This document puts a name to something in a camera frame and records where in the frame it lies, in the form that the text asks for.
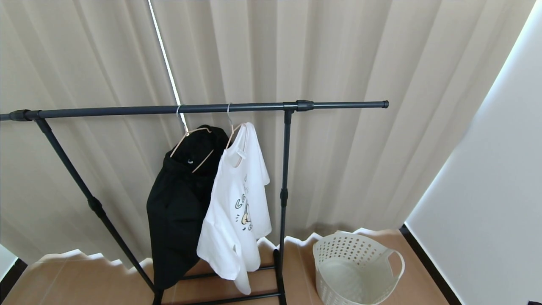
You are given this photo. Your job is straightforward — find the pink clothes hanger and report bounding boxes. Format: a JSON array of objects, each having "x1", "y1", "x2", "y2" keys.
[
  {"x1": 224, "y1": 103, "x2": 249, "y2": 168},
  {"x1": 170, "y1": 104, "x2": 215, "y2": 174}
]

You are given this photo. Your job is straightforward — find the white garment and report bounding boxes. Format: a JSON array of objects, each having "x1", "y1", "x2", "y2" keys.
[{"x1": 196, "y1": 122, "x2": 273, "y2": 296}]

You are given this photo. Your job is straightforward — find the black knitted garment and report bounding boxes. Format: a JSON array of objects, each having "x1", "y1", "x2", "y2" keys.
[{"x1": 146, "y1": 125, "x2": 230, "y2": 291}]

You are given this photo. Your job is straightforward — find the white laundry basket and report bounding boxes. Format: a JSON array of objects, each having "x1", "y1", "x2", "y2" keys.
[{"x1": 312, "y1": 230, "x2": 406, "y2": 305}]

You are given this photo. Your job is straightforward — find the black clothes rack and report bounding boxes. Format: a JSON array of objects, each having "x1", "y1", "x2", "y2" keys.
[{"x1": 0, "y1": 100, "x2": 390, "y2": 305}]

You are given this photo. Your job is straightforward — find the beige curtain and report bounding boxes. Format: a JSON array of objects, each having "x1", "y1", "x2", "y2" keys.
[{"x1": 0, "y1": 0, "x2": 536, "y2": 265}]

